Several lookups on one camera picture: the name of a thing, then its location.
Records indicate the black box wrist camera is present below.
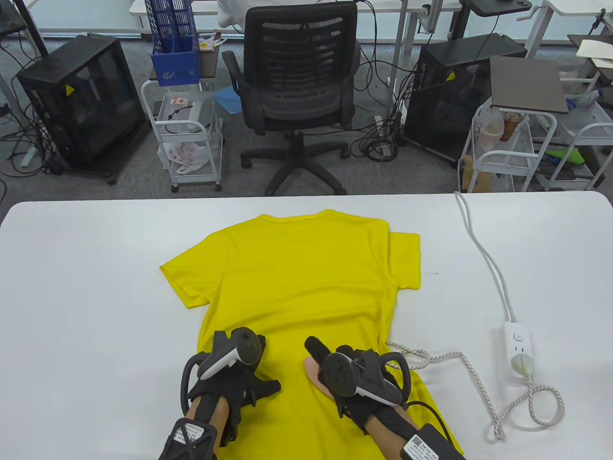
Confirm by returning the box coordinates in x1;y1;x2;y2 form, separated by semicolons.
402;423;467;460

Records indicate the black desk stand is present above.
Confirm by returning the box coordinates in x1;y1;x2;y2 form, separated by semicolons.
450;0;533;40

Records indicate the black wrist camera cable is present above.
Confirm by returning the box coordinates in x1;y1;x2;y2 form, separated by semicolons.
406;401;453;441

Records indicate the person's right hand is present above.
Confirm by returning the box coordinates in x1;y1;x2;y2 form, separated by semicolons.
305;336;415;436

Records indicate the brown coffee cup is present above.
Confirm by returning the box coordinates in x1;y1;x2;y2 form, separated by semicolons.
498;110;525;142

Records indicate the white crank desk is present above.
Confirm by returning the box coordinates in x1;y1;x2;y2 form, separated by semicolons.
515;0;613;58

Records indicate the person's left forearm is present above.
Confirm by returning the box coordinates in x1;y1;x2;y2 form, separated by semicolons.
182;399;229;444

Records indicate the yellow t-shirt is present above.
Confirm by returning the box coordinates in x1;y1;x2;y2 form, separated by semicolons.
159;209;465;460

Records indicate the person's right forearm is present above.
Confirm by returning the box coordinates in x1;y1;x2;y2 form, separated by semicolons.
366;407;427;460

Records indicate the blue plastic sheet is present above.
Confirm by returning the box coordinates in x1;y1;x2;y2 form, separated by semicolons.
214;86;242;115

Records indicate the black cable bundle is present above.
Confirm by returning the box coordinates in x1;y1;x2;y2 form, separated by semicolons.
350;129;398;163

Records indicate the white wire cart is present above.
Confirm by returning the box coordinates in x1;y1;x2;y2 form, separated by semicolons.
536;86;613;191
141;79;225;192
457;98;558;193

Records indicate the white table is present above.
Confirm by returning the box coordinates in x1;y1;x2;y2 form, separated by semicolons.
0;191;613;460

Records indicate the translucent white container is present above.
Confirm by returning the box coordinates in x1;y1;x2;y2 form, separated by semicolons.
478;113;504;151

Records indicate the black white hand controller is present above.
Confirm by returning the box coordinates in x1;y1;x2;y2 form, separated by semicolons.
180;327;264;415
319;349;411;408

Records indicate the white floor power strip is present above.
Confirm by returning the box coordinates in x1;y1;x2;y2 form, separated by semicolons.
374;114;391;159

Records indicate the black mesh office chair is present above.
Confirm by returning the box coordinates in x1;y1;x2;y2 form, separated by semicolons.
222;1;362;196

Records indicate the brown cardboard box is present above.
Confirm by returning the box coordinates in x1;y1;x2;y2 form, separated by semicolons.
462;156;494;192

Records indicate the green plastic object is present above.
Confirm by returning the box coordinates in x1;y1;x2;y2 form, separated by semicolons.
546;148;586;166

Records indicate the beige paper folder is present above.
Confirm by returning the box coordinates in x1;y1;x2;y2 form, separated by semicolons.
575;38;613;70

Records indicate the pink electric iron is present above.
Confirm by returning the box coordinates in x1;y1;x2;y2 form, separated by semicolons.
303;357;338;401

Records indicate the white power strip cable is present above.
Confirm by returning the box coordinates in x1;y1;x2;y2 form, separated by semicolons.
453;192;517;324

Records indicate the blue file rack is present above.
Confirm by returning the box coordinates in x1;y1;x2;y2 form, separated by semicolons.
144;0;202;87

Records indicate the person's left hand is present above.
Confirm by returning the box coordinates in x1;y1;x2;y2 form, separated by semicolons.
187;330;281;447

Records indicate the black computer case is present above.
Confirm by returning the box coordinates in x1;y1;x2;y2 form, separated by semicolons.
402;34;527;166
17;34;147;185

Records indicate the braided white iron cord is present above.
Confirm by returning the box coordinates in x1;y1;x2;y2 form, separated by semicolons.
387;341;566;441

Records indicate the white red plastic bag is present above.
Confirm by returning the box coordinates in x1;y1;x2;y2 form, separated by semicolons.
158;141;210;174

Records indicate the black caged wrist camera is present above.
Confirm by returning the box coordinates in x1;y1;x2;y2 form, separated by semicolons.
158;418;218;460

